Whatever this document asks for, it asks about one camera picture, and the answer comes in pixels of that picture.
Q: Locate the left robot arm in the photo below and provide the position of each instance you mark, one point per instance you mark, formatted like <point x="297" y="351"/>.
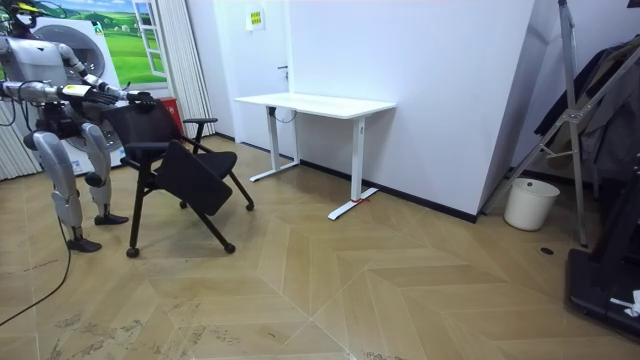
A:
<point x="75" y="62"/>

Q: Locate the silver metal stand frame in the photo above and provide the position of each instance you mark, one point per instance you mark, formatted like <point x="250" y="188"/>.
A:
<point x="567" y="50"/>

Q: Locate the white washing machine tower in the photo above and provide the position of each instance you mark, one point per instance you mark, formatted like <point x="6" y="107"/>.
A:
<point x="95" y="35"/>

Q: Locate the red box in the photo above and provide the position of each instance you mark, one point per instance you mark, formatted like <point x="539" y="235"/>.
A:
<point x="172" y="112"/>

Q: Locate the white wall sign yellow label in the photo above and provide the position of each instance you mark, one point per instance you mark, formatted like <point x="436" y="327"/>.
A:
<point x="255" y="19"/>

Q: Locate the green landscape wall poster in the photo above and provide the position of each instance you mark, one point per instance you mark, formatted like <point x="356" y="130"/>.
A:
<point x="125" y="55"/>

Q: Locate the black machine base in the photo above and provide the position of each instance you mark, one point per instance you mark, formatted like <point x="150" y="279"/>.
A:
<point x="595" y="285"/>

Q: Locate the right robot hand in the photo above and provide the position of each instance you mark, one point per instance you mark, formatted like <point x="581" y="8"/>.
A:
<point x="80" y="92"/>

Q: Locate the robot legs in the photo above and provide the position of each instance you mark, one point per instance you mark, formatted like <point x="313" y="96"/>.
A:
<point x="57" y="165"/>

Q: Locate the white standing desk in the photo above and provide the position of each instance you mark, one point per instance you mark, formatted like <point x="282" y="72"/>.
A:
<point x="320" y="104"/>

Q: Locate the black floor disc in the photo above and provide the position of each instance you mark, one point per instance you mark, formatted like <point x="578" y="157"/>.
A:
<point x="547" y="251"/>

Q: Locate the white plastic bucket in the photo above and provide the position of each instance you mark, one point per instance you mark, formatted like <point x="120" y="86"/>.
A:
<point x="530" y="205"/>

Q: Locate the robot body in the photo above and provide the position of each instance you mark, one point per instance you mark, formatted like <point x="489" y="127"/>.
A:
<point x="30" y="60"/>

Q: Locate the white pleated curtain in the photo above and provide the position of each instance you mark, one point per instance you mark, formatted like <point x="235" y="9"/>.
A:
<point x="185" y="60"/>
<point x="15" y="155"/>

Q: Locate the black folding chair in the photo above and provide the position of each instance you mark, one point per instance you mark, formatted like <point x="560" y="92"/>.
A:
<point x="195" y="180"/>

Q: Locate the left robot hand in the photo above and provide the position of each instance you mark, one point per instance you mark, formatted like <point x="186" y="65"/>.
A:
<point x="141" y="98"/>

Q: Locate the dark hanging clothes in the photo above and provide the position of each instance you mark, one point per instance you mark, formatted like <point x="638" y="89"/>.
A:
<point x="615" y="130"/>

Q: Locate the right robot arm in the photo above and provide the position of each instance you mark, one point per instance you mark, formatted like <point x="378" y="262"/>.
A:
<point x="30" y="91"/>

